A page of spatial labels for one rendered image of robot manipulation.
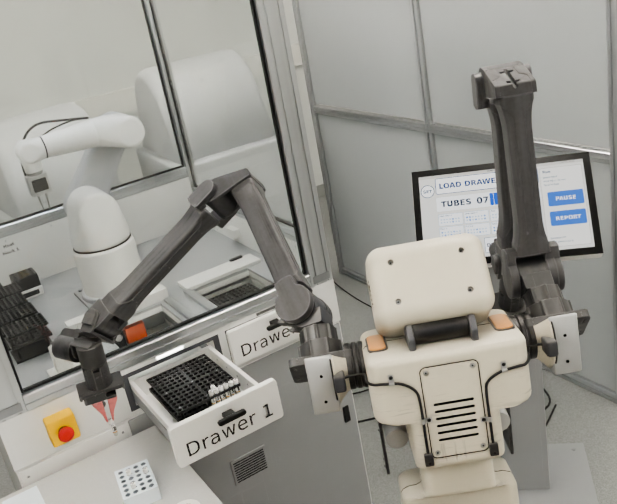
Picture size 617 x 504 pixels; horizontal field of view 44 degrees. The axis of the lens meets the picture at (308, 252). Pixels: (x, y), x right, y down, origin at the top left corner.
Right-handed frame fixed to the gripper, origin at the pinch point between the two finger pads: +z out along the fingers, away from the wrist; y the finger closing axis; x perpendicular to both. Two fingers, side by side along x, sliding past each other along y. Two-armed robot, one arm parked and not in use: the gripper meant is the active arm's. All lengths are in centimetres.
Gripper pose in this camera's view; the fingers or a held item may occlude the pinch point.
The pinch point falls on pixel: (109, 417)
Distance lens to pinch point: 187.8
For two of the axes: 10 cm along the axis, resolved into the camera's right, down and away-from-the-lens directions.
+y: -9.2, 2.6, -3.0
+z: 1.4, 9.1, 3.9
